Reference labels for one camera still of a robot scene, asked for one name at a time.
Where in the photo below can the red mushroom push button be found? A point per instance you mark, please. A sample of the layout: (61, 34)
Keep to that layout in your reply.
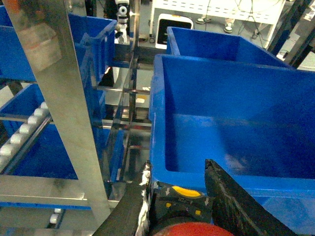
(176, 211)

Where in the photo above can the blue bin behind target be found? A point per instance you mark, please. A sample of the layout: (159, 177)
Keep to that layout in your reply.
(213, 45)

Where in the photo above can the large blue target bin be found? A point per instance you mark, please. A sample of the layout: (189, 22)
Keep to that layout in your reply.
(256, 121)

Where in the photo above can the white roller track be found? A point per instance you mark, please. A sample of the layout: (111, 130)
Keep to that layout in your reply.
(14, 144)

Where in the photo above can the perforated steel rack post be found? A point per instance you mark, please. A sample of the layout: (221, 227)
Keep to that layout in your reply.
(44, 32)

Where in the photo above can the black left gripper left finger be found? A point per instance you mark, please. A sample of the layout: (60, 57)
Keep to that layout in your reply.
(131, 215)

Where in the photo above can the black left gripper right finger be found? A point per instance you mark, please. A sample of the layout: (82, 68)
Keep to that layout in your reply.
(235, 210)

